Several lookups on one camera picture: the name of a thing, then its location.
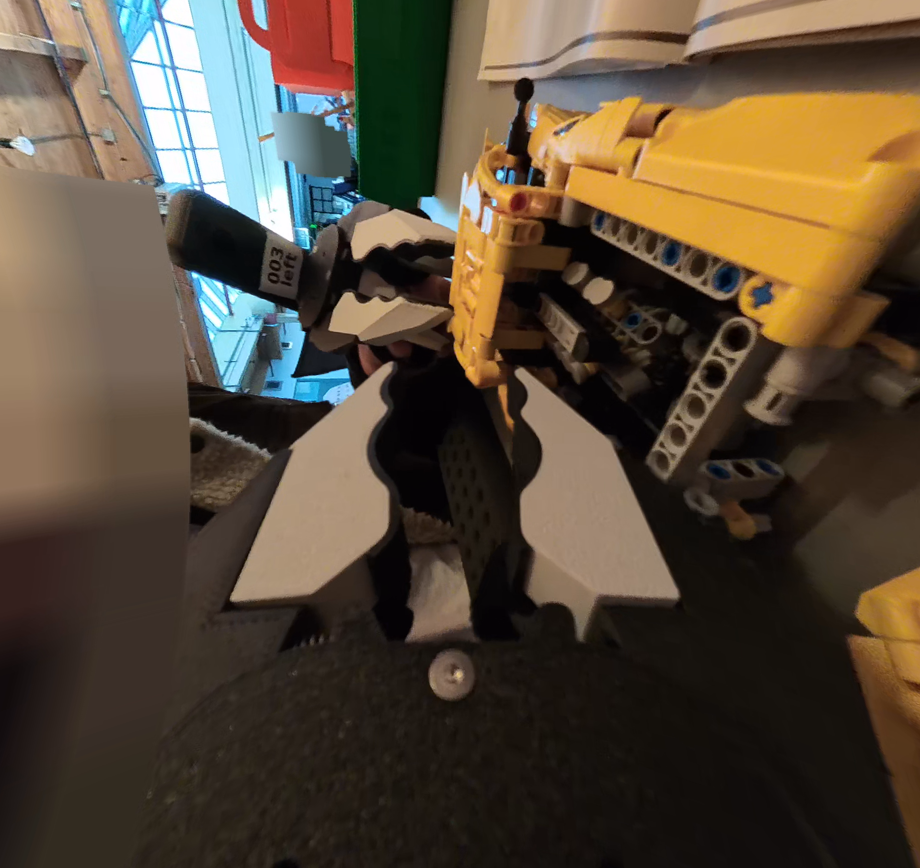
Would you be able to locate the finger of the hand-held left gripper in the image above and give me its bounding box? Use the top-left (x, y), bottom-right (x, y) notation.
top-left (350, 208), bottom-right (457, 301)
top-left (309, 290), bottom-right (456, 353)

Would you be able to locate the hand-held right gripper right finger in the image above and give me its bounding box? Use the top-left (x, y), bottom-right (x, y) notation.
top-left (473, 366), bottom-right (681, 642)

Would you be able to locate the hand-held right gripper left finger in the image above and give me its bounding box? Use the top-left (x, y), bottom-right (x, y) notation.
top-left (230, 361), bottom-right (414, 642)

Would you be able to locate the instruction booklet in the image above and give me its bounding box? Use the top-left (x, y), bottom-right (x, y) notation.
top-left (478, 0), bottom-right (920, 82)

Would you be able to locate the yellow brick model car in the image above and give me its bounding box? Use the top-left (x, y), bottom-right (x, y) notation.
top-left (449, 78), bottom-right (920, 538)

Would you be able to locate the grey desk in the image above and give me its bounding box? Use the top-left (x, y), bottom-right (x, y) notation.
top-left (419, 0), bottom-right (920, 639)

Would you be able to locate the black perforated chair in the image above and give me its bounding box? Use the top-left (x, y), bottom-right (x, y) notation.
top-left (391, 379), bottom-right (520, 639)

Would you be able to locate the green board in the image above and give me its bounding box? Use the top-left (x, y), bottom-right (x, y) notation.
top-left (351, 0), bottom-right (459, 209)

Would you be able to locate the large paned window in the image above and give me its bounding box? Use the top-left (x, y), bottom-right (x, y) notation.
top-left (97, 0), bottom-right (296, 391)

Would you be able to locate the red plastic container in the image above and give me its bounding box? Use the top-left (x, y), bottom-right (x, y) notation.
top-left (230, 0), bottom-right (357, 94)

